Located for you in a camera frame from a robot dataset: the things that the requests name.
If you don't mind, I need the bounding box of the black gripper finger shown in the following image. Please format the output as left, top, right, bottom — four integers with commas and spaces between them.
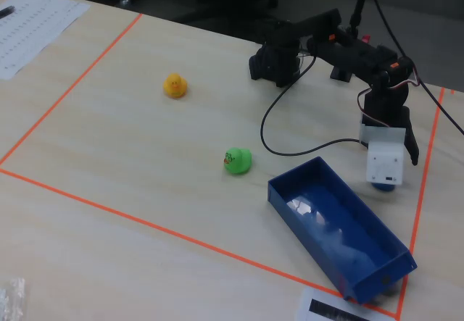
403, 117, 421, 167

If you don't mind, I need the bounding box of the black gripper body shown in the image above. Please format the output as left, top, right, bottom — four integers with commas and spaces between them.
361, 78, 412, 130

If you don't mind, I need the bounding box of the blue plastic box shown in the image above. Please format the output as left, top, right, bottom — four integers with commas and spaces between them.
267, 156, 418, 306

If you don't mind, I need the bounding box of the green rubber duck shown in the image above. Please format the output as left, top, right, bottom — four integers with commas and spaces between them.
223, 147, 253, 176

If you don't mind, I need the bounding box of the yellow rubber duck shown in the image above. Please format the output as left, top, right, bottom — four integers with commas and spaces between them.
162, 72, 189, 100

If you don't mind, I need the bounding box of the black stand clamp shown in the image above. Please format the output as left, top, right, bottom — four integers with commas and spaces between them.
328, 62, 353, 83

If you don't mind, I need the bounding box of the black stand pole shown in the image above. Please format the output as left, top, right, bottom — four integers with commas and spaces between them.
348, 0, 375, 36

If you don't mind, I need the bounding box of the white paper with black bar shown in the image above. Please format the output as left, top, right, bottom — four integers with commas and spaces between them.
295, 286, 397, 321

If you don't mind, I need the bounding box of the long orange tape strip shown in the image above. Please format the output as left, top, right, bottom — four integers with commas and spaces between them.
0, 167, 402, 317

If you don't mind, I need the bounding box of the printed white paper sheet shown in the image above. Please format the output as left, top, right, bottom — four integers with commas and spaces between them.
0, 0, 91, 81

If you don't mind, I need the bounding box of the clear plastic bag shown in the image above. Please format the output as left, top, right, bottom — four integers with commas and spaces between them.
0, 276, 27, 321

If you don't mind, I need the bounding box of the thick black cable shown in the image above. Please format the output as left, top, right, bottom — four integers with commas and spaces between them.
368, 0, 464, 136

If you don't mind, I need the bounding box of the black camera cable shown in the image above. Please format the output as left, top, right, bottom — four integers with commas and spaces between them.
260, 53, 363, 157

